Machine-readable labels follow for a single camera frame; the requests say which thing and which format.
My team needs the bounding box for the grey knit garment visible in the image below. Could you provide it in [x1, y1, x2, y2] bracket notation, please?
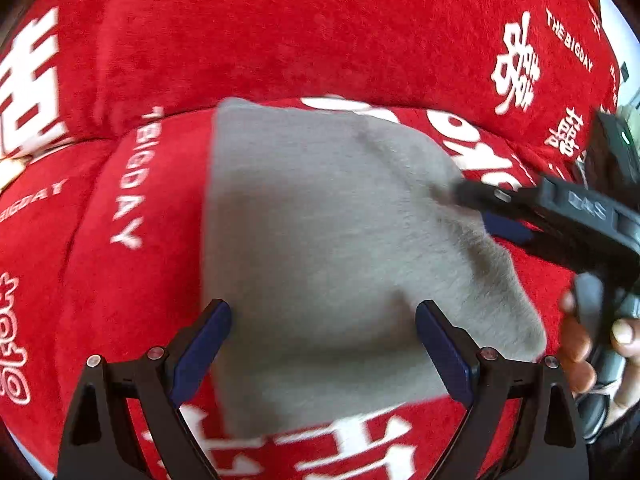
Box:
[203, 99, 547, 438]

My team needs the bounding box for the person's right hand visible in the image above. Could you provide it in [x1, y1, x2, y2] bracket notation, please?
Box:
[556, 288, 640, 428]

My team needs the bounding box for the red printed blanket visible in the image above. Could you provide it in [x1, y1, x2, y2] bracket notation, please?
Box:
[1, 0, 620, 479]

